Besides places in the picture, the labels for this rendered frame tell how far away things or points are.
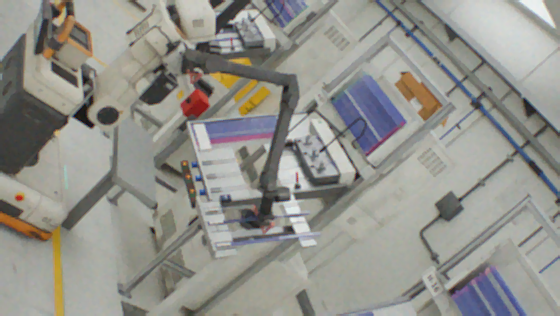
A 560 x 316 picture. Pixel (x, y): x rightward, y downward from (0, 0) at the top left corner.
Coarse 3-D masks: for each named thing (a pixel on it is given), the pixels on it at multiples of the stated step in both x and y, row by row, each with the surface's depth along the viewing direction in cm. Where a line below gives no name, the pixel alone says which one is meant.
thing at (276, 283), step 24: (168, 216) 365; (192, 216) 348; (240, 216) 336; (168, 240) 352; (192, 240) 337; (192, 264) 327; (240, 264) 323; (288, 264) 342; (168, 288) 331; (216, 288) 331; (240, 288) 336; (264, 288) 342; (288, 288) 349; (216, 312) 345; (240, 312) 351; (264, 312) 357
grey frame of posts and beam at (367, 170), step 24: (384, 48) 346; (336, 120) 334; (432, 120) 292; (168, 144) 347; (408, 144) 296; (240, 168) 374; (360, 168) 304; (384, 168) 301; (120, 192) 359; (288, 240) 317; (264, 264) 322; (192, 312) 338
